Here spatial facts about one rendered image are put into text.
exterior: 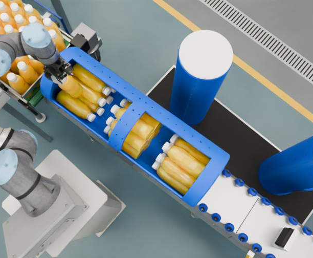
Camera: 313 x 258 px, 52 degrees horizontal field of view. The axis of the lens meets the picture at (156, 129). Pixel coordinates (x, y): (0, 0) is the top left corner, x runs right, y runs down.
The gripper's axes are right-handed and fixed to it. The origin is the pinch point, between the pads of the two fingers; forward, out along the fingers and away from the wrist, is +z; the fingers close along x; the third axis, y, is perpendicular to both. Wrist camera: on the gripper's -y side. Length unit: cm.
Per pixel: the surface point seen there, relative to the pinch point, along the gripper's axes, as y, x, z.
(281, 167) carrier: 108, 48, 71
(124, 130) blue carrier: 33.3, -1.2, 8.2
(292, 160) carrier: 108, 48, 54
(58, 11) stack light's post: -54, 40, 46
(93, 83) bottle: 6.6, 9.4, 14.8
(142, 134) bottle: 40.0, 3.0, 11.4
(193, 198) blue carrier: 73, -6, 13
